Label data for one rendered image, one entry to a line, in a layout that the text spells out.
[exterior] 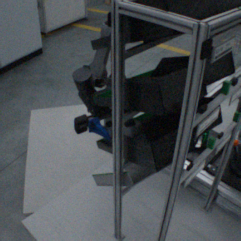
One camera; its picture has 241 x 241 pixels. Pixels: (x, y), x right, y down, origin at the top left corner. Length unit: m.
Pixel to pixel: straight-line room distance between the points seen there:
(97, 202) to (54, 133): 0.48
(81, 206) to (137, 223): 0.23
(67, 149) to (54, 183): 0.21
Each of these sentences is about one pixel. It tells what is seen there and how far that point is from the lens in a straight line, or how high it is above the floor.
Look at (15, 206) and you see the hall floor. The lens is 2.29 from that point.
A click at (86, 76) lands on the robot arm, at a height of 1.38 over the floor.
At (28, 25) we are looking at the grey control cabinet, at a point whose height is 0.54.
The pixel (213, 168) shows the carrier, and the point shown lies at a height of 0.97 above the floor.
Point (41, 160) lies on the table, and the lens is 1.33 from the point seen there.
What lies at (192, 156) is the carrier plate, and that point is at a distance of 1.19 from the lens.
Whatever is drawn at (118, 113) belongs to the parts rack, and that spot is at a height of 1.42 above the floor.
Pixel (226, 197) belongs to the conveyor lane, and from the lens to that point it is 1.12.
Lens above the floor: 1.79
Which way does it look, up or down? 38 degrees down
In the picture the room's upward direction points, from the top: straight up
